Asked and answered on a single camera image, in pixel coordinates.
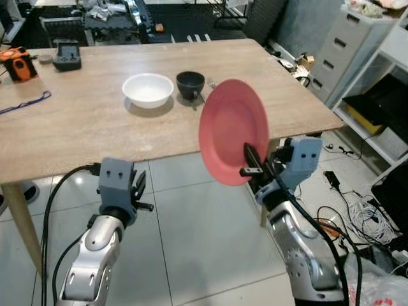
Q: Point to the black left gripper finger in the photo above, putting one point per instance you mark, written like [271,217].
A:
[135,183]
[143,185]

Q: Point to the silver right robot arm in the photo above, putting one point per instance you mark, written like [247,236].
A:
[306,255]

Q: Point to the brown tape roll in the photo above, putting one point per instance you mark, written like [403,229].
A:
[45,58]

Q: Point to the dark grey cup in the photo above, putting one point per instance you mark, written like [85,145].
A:
[190,84]

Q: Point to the orange and black power tool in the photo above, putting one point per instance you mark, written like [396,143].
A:
[19,65]

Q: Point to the clear plastic bag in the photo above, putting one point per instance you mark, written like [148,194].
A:
[382,290]

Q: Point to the black storage bin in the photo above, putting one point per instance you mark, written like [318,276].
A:
[382,105]

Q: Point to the white bowl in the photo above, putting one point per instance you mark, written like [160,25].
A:
[148,89]

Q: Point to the black power adapter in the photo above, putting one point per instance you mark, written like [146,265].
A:
[332,179]

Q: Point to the pink plate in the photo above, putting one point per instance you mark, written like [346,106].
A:
[229,127]

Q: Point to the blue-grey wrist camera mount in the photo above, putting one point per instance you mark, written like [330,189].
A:
[115,182]
[301,160]

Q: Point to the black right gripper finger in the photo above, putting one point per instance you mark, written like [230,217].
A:
[253,158]

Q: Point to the white metal shelf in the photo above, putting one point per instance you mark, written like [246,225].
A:
[382,64]

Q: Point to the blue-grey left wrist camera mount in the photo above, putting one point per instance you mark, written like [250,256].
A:
[115,182]

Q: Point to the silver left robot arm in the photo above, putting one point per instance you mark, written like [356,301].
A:
[95,255]

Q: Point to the black remote controller with screen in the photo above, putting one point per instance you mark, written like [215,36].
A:
[67,56]

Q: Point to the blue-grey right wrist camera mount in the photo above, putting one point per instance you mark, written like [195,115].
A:
[301,160]

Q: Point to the grey drawer cabinet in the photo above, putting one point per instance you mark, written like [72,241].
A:
[347,51]

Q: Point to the dark acoustic foam panel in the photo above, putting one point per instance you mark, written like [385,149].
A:
[264,19]

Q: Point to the silver metal fork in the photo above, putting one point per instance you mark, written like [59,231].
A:
[212,84]

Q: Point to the black cluttered workbench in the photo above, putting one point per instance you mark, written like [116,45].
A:
[118,22]

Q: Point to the small cardboard box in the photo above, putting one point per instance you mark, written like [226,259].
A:
[306,62]

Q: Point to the wooden table leg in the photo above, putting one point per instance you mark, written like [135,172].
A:
[22,223]

